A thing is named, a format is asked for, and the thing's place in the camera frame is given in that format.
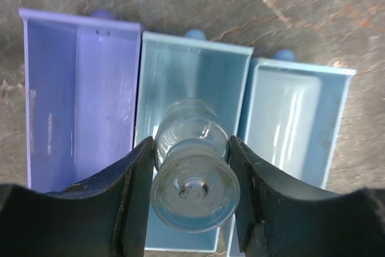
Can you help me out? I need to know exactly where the light blue box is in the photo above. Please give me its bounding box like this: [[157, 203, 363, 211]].
[[227, 49, 357, 257], [134, 32, 253, 252]]

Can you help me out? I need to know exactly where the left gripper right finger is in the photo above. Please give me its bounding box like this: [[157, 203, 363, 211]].
[[230, 137, 384, 256]]

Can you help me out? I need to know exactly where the light blue right box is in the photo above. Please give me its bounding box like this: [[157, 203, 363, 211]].
[[227, 49, 357, 257]]

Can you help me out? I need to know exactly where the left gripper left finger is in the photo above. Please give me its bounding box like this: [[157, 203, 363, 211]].
[[1, 137, 153, 256]]

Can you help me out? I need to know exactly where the small glass beaker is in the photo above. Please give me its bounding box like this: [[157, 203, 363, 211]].
[[150, 98, 240, 233]]

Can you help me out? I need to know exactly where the purple small box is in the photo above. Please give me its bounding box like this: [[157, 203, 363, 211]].
[[19, 8, 144, 193]]

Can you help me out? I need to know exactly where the light blue middle box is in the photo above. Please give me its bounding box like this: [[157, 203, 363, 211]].
[[134, 32, 253, 252]]

